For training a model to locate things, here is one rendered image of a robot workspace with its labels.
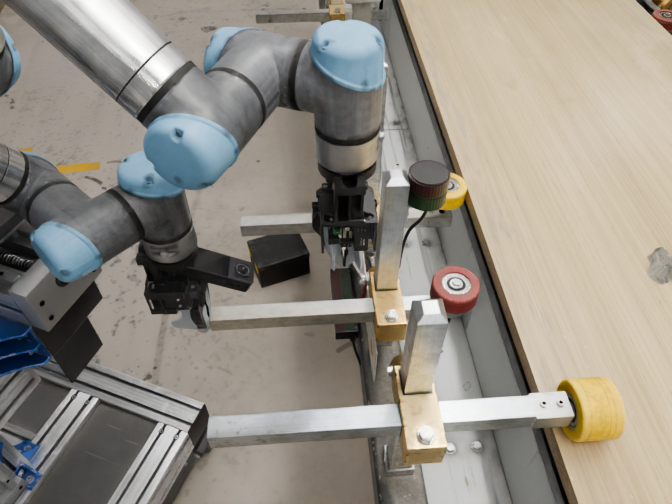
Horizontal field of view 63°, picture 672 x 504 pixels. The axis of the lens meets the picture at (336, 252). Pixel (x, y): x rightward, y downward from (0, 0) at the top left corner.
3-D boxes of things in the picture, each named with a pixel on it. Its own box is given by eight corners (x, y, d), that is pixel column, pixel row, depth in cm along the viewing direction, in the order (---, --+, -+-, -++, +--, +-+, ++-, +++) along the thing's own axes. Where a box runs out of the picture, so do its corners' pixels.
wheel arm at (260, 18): (256, 26, 182) (255, 13, 179) (256, 21, 184) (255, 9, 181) (386, 22, 184) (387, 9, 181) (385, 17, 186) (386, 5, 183)
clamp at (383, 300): (375, 342, 93) (377, 325, 90) (366, 281, 102) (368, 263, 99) (408, 340, 94) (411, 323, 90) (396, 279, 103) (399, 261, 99)
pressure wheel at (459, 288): (428, 341, 96) (437, 302, 88) (420, 305, 102) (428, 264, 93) (473, 339, 97) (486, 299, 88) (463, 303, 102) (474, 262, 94)
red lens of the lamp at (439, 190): (410, 199, 78) (412, 187, 76) (404, 172, 82) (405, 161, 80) (452, 197, 78) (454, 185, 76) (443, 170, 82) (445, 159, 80)
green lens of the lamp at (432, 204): (408, 212, 80) (410, 201, 78) (402, 185, 84) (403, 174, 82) (449, 210, 80) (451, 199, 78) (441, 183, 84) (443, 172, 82)
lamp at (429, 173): (398, 284, 92) (411, 186, 76) (393, 259, 96) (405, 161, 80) (433, 282, 92) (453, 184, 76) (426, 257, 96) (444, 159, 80)
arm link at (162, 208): (96, 166, 68) (153, 136, 72) (121, 229, 76) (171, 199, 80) (132, 195, 65) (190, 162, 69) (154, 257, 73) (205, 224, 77)
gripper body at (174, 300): (159, 281, 91) (141, 230, 82) (211, 278, 92) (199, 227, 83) (152, 319, 86) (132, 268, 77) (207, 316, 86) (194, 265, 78)
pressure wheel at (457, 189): (446, 243, 112) (455, 201, 104) (413, 226, 116) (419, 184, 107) (465, 221, 117) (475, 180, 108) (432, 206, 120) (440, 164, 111)
